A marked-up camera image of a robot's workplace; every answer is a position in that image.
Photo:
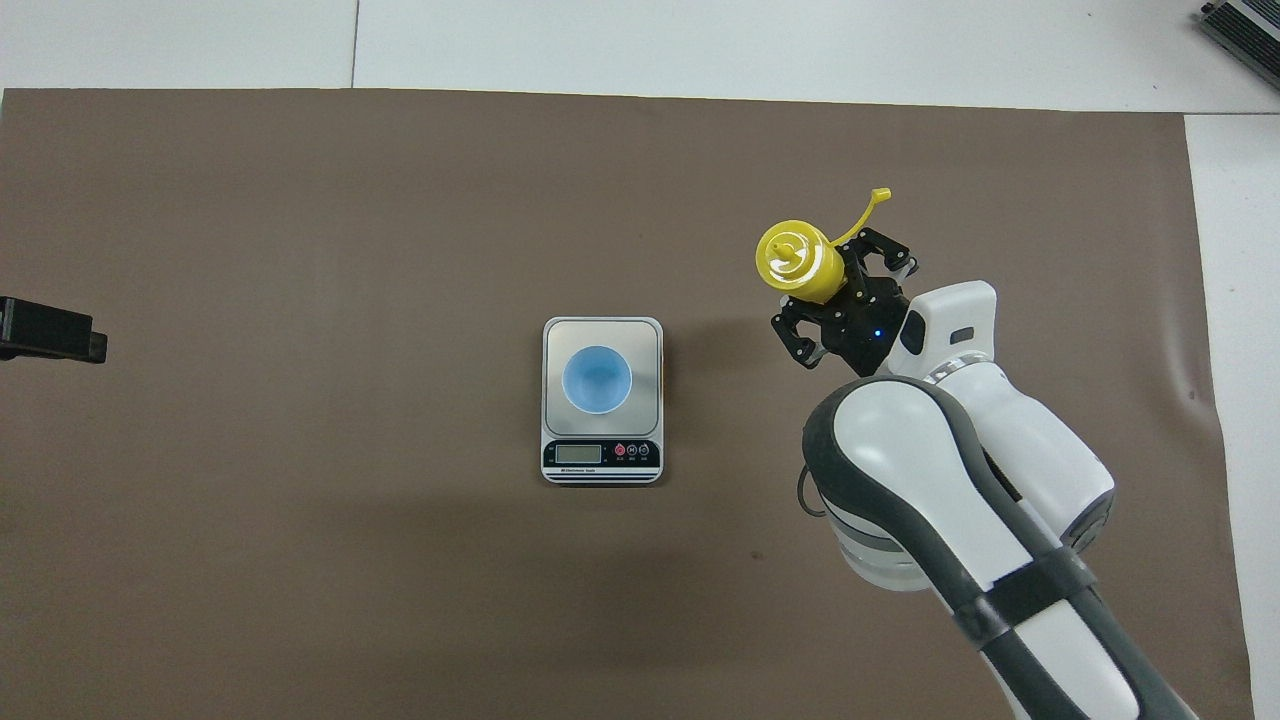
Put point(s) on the silver digital kitchen scale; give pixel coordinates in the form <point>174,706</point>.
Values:
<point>648,335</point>

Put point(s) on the yellow squeeze bottle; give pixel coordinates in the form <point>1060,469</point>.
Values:
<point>800,262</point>

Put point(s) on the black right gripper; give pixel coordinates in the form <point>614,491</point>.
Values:
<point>865,325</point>

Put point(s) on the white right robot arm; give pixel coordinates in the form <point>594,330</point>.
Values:
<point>920,460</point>

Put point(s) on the brown table mat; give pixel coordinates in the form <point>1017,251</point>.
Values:
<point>400,200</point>

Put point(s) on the light blue plastic cup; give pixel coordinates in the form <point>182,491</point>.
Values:
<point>597,380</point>

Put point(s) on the grey finned metal device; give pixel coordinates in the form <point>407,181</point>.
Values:
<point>1250,30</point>

